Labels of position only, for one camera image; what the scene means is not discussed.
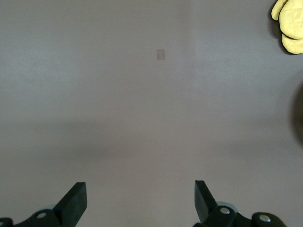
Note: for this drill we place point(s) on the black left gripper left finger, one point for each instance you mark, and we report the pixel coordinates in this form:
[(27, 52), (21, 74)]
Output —
[(71, 208)]

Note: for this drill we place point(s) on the yellow quilted oven mitt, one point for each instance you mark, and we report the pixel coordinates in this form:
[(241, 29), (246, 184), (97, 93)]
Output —
[(292, 19), (293, 46)]

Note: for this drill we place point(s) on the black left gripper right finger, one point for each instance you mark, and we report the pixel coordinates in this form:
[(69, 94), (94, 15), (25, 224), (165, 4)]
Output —
[(206, 208)]

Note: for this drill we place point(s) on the round wooden plate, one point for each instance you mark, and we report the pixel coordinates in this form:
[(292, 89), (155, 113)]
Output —
[(298, 113)]

